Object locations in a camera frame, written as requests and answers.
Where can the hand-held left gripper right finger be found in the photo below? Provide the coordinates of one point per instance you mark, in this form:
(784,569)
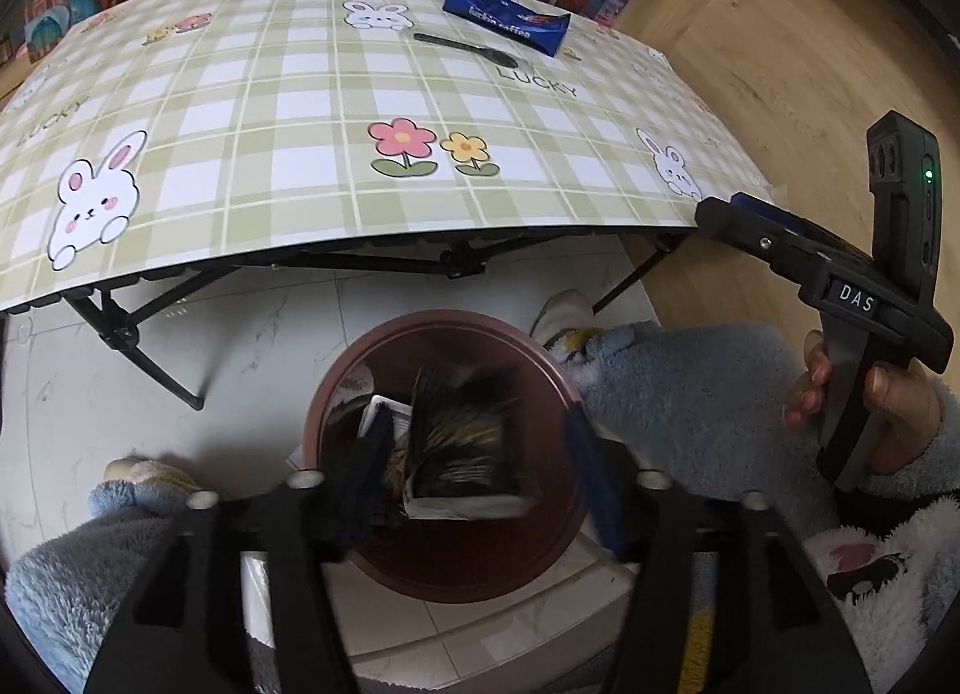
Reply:
(596,484)

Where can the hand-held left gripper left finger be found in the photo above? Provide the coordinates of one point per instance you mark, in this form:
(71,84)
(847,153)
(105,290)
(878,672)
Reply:
(364,491)

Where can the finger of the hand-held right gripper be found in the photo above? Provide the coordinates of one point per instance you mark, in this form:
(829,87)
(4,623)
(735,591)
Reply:
(742,229)
(757,205)

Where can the small black box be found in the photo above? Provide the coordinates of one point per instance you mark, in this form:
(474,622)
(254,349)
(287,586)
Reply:
(465,439)

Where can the maroon plastic bin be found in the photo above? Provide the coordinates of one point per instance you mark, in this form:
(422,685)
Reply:
(450,574)

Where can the person's right forearm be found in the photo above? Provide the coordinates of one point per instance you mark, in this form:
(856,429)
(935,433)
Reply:
(946,454)

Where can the person's right hand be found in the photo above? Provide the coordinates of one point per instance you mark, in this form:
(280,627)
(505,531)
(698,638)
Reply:
(907,409)

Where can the beige slipper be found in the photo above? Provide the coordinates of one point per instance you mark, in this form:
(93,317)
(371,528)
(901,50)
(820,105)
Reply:
(562,308)
(139,473)

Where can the purple blue small box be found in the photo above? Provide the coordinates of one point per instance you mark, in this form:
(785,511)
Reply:
(609,4)

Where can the white black fluffy pajama top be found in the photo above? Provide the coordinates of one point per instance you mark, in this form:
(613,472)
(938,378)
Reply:
(900,566)

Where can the blue coffee bag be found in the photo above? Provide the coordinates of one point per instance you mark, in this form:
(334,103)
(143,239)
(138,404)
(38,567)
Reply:
(510,15)

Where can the person's left leg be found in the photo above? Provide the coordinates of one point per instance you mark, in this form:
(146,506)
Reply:
(60,574)

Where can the black plastic spoon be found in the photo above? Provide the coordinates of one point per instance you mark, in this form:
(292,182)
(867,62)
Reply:
(465,48)

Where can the plaid rabbit print tablecloth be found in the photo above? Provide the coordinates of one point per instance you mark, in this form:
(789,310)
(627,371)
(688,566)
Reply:
(300,162)

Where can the scalloped painted planter box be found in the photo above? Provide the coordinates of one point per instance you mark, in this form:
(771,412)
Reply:
(67,19)

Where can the black folding table frame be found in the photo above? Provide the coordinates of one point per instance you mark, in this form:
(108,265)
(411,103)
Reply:
(127,341)

